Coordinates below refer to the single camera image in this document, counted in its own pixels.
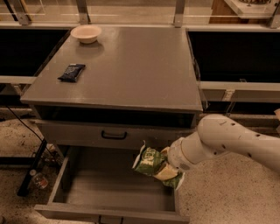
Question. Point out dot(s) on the green jalapeno chip bag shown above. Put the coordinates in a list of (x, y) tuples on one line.
[(150, 161)]

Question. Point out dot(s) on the open grey lower drawer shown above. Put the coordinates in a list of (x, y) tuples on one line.
[(99, 185)]

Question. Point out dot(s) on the grey railing post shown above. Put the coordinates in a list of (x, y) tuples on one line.
[(83, 12), (179, 13), (22, 13)]

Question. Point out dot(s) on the black metal stand leg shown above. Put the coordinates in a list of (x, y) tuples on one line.
[(23, 189)]

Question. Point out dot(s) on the clear plastic bottle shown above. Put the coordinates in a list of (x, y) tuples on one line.
[(38, 179)]

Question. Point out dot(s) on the closed grey upper drawer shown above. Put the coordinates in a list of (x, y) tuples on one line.
[(88, 134)]

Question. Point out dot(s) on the grey drawer cabinet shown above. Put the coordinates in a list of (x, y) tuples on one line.
[(133, 76)]

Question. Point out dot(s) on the dark blue snack packet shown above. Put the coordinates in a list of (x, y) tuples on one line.
[(72, 72)]

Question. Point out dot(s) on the cream ceramic bowl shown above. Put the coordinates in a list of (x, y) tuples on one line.
[(86, 33)]

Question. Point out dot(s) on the black drawer handle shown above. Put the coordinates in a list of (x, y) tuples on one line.
[(106, 135)]

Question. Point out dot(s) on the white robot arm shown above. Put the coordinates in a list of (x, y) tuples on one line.
[(214, 136)]

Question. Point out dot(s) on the wooden cabinet with white top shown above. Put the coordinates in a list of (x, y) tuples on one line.
[(242, 11)]

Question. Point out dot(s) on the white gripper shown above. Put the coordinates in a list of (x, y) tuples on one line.
[(177, 157)]

